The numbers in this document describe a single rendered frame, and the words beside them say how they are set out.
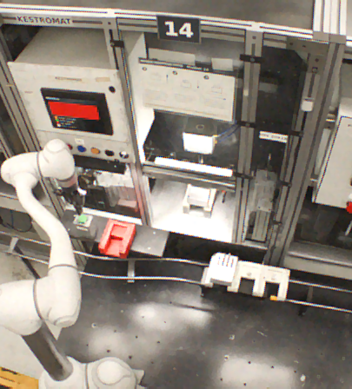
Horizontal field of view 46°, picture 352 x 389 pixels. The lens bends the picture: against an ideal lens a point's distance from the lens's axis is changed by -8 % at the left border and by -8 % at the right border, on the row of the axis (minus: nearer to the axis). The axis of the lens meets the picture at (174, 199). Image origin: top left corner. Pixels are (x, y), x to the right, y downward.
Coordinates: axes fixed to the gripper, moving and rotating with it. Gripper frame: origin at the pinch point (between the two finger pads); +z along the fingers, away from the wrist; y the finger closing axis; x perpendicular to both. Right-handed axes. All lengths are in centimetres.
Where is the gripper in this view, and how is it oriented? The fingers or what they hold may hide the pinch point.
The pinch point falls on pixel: (78, 207)
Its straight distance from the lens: 195.3
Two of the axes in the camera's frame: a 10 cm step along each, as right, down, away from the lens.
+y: -9.6, -1.8, 2.0
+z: 0.6, 5.8, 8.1
